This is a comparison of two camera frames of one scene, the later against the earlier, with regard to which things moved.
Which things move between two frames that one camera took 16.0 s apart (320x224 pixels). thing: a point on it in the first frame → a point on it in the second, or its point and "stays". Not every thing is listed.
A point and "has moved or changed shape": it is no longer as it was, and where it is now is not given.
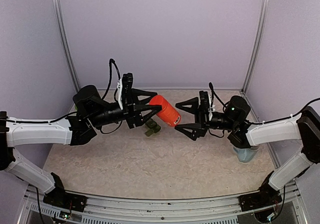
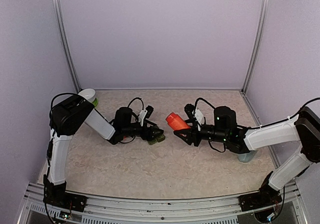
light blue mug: x=246 y=155 stays
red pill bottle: x=167 y=114 has moved or changed shape
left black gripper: x=136 y=116 → x=145 y=136
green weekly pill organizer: x=153 y=127 has moved or changed shape
